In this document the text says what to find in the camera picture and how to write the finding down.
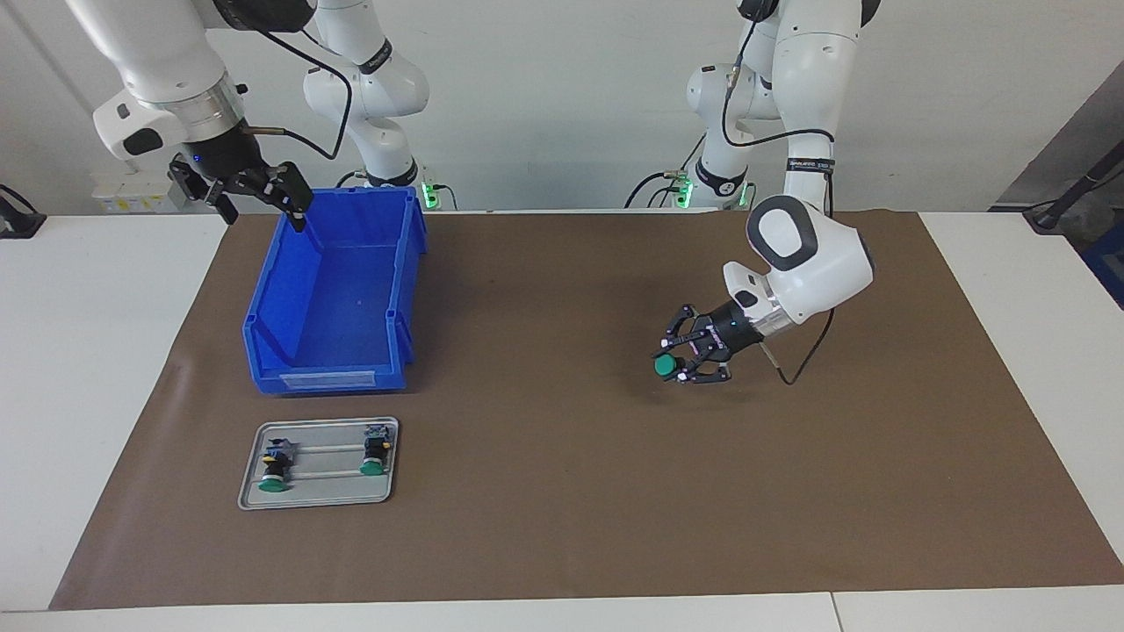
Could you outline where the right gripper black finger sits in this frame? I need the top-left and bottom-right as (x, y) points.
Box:
(233, 161), (315, 233)
(167, 156), (240, 226)

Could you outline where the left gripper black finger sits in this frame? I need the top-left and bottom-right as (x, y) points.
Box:
(672, 355), (734, 385)
(660, 303), (717, 352)

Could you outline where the green push button white block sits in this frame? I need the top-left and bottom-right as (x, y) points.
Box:
(358, 423), (393, 477)

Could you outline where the green push button blue block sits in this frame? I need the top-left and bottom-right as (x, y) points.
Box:
(257, 436), (298, 494)

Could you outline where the blue plastic storage bin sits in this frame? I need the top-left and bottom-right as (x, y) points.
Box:
(242, 187), (429, 396)

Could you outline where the black clamp base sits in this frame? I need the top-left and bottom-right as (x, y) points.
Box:
(0, 184), (47, 240)

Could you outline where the brown table mat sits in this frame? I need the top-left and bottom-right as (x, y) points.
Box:
(48, 209), (1124, 611)

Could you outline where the silver metal tray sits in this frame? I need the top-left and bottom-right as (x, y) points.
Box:
(237, 416), (400, 512)

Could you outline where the black stand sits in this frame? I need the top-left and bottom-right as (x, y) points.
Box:
(1023, 140), (1124, 233)

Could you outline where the blue crate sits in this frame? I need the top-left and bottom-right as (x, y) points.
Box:
(1083, 218), (1124, 310)

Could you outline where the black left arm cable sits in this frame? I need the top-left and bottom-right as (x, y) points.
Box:
(720, 18), (835, 387)

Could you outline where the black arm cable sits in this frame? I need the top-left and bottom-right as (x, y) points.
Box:
(720, 18), (835, 387)
(237, 26), (354, 163)

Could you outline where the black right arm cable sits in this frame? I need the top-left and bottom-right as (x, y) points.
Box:
(237, 26), (354, 163)

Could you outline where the white wall power box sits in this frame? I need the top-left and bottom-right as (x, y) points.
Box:
(92, 169), (190, 215)

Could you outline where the black base cable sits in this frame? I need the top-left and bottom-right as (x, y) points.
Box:
(623, 132), (705, 210)

